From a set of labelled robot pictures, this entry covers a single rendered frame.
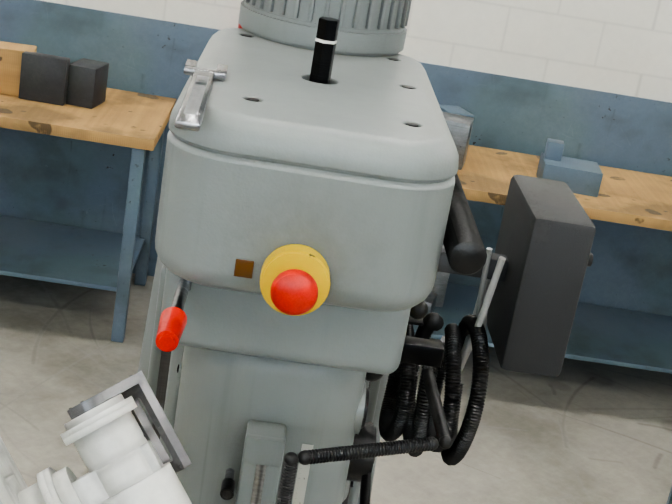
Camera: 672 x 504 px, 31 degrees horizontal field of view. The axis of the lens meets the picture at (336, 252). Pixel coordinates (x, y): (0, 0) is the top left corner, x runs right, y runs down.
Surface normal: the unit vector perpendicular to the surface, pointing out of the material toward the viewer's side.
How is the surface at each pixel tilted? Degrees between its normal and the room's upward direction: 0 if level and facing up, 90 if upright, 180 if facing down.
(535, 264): 90
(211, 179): 90
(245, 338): 90
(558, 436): 0
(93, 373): 0
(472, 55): 90
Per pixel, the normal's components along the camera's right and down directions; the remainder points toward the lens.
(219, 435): -0.09, 0.32
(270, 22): -0.58, 0.18
